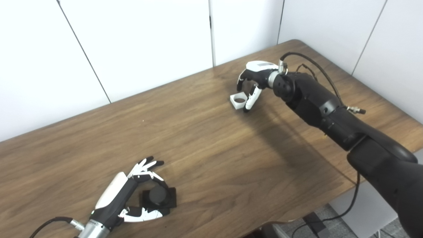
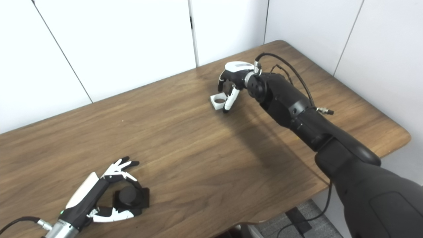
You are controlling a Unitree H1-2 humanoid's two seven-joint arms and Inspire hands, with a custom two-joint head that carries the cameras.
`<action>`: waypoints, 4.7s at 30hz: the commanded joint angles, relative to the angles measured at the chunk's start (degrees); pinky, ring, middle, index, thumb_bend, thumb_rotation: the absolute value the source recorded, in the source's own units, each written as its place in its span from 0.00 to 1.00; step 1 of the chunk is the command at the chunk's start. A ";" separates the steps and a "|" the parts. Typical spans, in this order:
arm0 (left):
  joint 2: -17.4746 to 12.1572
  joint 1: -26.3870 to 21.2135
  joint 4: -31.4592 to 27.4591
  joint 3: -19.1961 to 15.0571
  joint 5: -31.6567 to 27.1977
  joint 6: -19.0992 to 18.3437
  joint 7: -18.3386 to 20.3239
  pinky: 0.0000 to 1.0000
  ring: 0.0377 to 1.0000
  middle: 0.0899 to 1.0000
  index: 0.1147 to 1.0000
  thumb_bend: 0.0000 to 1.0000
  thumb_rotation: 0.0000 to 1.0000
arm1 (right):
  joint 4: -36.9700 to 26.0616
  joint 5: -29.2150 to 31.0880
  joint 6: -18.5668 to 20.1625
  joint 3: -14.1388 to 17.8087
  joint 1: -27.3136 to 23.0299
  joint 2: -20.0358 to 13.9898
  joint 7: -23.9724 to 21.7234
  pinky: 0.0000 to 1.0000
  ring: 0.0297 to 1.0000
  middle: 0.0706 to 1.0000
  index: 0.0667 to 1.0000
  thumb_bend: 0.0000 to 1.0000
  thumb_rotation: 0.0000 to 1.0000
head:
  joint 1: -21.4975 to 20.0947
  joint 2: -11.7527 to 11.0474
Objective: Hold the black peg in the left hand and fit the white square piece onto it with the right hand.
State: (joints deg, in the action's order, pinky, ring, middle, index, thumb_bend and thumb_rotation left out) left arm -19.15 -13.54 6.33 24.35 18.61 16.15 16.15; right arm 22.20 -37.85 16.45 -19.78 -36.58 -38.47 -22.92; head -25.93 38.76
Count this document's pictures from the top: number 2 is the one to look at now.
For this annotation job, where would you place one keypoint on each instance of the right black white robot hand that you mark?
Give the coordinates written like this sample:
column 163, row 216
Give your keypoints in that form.
column 236, row 74

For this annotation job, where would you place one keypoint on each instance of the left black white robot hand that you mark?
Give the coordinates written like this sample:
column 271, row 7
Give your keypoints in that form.
column 87, row 195

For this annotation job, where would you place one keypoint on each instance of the white square piece with hole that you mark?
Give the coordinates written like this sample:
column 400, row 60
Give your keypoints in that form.
column 217, row 105

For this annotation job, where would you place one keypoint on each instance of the black peg with square base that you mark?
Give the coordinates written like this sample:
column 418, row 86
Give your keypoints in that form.
column 130, row 196

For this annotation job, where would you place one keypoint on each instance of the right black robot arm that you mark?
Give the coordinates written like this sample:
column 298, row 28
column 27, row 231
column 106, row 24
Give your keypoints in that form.
column 330, row 138

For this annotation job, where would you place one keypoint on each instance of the black table foot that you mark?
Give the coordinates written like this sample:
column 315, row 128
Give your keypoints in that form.
column 299, row 220

